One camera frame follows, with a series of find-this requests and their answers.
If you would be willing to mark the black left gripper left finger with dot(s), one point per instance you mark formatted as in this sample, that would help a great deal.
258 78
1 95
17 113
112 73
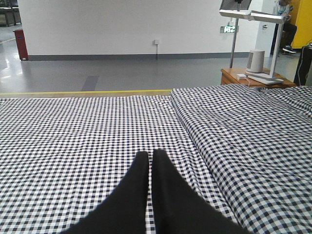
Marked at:
123 211

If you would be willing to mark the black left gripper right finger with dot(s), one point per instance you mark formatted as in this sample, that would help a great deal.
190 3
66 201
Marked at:
178 209

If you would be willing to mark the black white checkered bed sheet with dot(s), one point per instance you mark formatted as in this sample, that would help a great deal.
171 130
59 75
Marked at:
61 157

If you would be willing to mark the black white checkered duvet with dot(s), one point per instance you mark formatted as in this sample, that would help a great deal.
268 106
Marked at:
257 144

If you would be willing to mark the wooden bedside table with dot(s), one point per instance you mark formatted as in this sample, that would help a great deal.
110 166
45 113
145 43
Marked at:
229 77

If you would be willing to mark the small white charger box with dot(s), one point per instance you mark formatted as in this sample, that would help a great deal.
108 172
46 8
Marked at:
240 76

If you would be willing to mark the white cylindrical speaker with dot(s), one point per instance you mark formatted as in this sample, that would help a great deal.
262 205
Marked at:
255 62

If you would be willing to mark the green exit sign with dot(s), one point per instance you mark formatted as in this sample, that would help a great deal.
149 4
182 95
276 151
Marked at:
228 29

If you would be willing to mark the metal stand pole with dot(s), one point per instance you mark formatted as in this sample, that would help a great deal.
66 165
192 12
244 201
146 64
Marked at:
235 34

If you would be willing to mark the seated person in background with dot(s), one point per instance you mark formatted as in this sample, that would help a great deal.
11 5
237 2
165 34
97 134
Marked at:
282 8

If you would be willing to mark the white wall socket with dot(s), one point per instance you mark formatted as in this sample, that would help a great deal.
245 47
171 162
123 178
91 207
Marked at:
156 42

